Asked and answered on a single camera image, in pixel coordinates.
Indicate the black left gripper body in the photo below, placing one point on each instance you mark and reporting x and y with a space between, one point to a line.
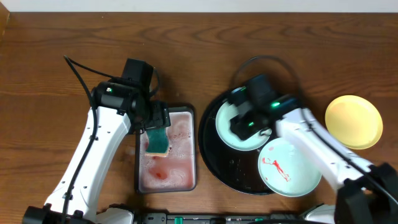
158 116

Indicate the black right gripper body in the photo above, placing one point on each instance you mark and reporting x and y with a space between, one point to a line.
245 127

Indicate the pale green plate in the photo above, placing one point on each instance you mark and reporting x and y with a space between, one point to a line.
286 170
224 114

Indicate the green yellow sponge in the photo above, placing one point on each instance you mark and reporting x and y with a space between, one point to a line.
158 142

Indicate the yellow plate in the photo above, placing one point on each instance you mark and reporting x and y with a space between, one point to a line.
354 121

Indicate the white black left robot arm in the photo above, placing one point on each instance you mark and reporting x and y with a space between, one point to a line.
119 107

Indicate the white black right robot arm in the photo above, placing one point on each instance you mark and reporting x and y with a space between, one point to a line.
365 193

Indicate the round black tray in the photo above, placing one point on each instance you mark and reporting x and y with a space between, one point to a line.
236 169

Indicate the rectangular black soapy water tray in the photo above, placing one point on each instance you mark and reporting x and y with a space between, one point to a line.
175 171

